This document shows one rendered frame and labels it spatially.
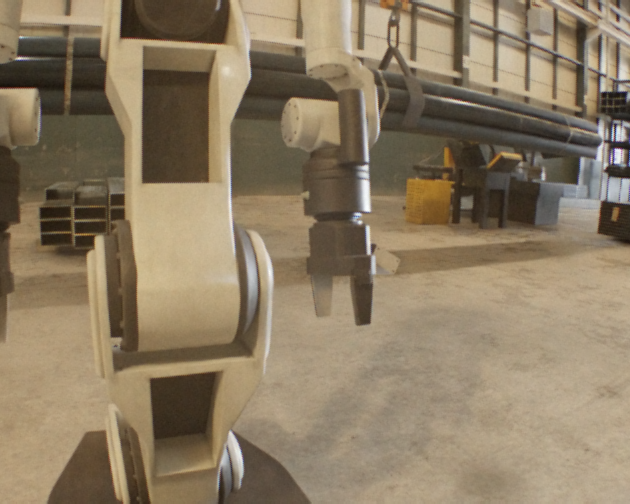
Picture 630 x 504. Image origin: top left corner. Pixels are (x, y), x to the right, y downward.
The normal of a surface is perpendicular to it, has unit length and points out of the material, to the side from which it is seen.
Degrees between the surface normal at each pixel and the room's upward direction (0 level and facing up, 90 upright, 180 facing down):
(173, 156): 80
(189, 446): 30
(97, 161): 90
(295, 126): 90
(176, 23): 90
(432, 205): 90
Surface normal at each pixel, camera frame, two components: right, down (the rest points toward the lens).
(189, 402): 0.36, 0.65
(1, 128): 0.44, -0.01
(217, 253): 0.41, -0.23
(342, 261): -0.33, 0.02
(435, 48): 0.49, 0.18
